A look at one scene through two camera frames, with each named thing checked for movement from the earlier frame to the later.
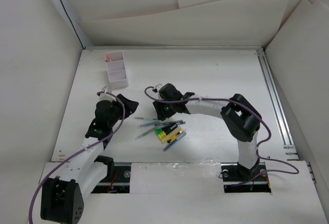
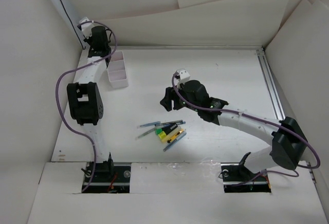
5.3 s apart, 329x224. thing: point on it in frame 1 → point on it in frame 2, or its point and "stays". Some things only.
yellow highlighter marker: x=165 y=137 stays
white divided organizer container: x=116 y=70 stays
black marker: x=168 y=128 stays
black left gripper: x=130 y=106 → x=89 y=40
